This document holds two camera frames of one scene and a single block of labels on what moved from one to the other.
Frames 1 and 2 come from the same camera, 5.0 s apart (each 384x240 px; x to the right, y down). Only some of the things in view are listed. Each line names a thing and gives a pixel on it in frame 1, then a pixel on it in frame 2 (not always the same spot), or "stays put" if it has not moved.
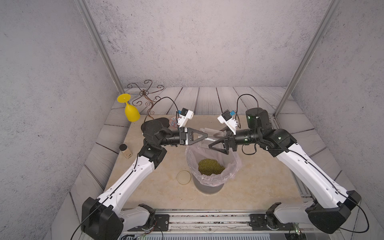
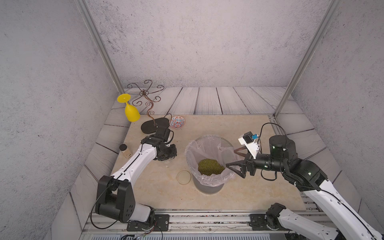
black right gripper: x=226 y=141 → x=249 y=161
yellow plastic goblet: x=132 y=113 stays put
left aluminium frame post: x=87 y=16 stays put
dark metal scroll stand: x=146 y=96 stays put
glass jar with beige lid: x=213 y=136 → x=165 y=163
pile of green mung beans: x=210 y=166 stays put
